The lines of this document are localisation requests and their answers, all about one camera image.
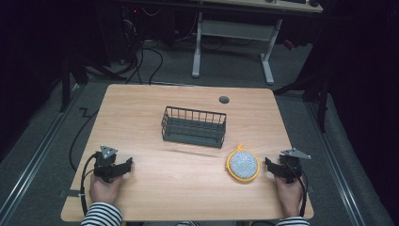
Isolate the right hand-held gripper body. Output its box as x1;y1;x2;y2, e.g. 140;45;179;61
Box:
278;148;312;185

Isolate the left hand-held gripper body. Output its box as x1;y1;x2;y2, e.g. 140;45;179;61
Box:
93;145;120;184

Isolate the person's left hand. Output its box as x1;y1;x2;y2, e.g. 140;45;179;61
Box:
88;173;124;205

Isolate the person's right hand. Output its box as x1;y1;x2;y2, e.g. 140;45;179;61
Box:
274;174;304;218

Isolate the black metal stand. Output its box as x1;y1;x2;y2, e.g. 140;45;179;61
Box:
272;46;333;134
58;46;128;113

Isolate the white-framed desk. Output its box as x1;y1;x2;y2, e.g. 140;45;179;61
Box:
191;0;324;86

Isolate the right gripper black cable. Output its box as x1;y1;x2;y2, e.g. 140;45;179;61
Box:
290;163;311;218

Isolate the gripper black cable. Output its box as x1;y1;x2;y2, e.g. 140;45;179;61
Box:
79;153;99;218
290;163;311;218

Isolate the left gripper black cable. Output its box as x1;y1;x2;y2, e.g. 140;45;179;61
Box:
79;153;99;218

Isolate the black floor cable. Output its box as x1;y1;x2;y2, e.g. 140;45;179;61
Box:
69;107;100;172

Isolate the black wire basket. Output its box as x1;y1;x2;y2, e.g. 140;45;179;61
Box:
161;105;228;149

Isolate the bundle of black cables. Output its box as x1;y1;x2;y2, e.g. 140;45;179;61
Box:
120;8;197;86

